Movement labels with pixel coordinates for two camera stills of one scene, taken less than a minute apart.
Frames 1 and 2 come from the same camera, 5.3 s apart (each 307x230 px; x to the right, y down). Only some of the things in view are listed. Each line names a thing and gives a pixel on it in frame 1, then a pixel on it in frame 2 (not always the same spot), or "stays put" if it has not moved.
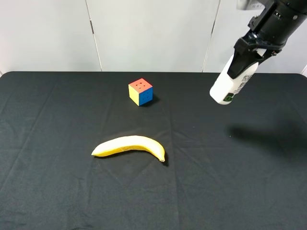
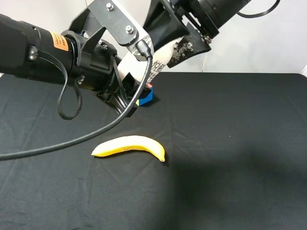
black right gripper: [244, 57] to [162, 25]
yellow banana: [131, 143] stays put
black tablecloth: [239, 166] stays put
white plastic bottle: [225, 87] to [128, 63]
